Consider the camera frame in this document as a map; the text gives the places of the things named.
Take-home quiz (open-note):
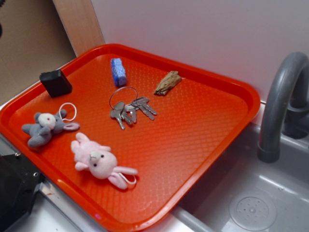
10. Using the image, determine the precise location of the pink plush bunny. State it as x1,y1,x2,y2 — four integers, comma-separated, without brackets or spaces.
70,132,138,190

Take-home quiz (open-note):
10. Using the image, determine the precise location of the black box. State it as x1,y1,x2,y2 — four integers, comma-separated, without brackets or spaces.
39,69,72,98

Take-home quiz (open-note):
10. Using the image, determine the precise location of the grey plush bunny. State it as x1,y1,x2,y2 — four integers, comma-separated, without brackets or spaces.
21,102,80,148

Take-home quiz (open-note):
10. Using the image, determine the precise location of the brown cardboard panel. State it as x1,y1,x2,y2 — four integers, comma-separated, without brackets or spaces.
0,0,75,104

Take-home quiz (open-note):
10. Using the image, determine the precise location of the silver key bunch on ring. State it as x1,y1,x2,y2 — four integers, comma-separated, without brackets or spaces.
109,87,157,130

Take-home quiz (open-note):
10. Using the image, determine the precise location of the orange plastic tray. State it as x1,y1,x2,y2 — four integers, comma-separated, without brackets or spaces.
0,44,260,232

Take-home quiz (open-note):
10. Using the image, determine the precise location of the wooden plank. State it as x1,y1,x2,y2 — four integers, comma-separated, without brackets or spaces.
53,0,105,56

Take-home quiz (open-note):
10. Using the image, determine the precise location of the brown dried wood piece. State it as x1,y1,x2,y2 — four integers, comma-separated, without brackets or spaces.
154,71,182,96

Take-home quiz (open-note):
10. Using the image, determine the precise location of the grey toy faucet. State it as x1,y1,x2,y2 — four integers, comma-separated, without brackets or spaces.
257,52,309,163

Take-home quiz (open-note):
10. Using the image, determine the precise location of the black metal bracket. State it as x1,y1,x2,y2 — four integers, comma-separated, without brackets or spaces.
0,153,42,232

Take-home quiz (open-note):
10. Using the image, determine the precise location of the blue sponge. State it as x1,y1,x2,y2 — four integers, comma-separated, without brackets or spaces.
111,58,127,87

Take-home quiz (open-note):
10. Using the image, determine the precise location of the grey toy sink basin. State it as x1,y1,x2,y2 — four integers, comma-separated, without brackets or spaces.
172,124,309,232

